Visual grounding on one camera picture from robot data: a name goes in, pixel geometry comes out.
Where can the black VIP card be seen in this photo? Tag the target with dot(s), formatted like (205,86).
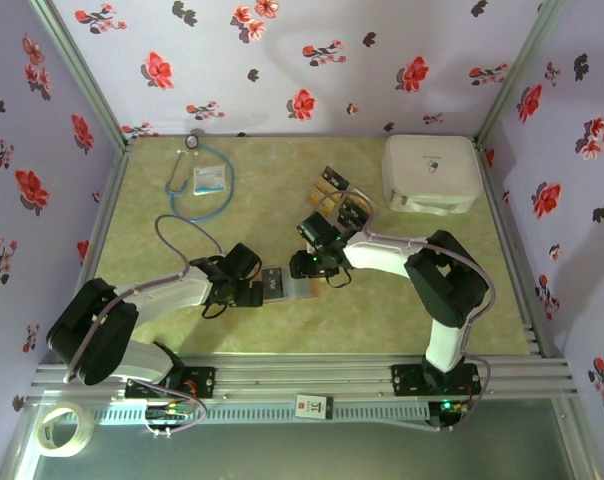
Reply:
(352,218)
(334,176)
(274,284)
(354,206)

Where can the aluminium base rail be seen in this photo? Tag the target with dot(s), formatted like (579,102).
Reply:
(302,375)

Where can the clear acrylic card stand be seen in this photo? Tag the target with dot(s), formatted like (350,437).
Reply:
(343,190)

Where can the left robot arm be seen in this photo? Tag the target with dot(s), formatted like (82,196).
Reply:
(167,295)

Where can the red white label card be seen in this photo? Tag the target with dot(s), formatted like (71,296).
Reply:
(312,406)

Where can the blue stethoscope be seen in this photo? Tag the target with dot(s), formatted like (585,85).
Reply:
(192,142)

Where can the white medicine case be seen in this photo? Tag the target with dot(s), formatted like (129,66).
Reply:
(432,170)

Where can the white blue gauze packet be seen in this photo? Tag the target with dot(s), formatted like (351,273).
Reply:
(208,180)

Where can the aluminium corner post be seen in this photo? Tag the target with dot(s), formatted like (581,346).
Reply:
(516,75)
(83,75)

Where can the gold VIP card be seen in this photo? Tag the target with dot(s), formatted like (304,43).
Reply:
(369,203)
(316,198)
(326,187)

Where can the clear tape roll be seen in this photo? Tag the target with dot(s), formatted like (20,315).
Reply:
(62,451)

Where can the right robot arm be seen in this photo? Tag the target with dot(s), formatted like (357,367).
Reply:
(382,252)

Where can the aluminium side rail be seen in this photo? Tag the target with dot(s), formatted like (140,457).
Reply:
(107,200)
(488,175)

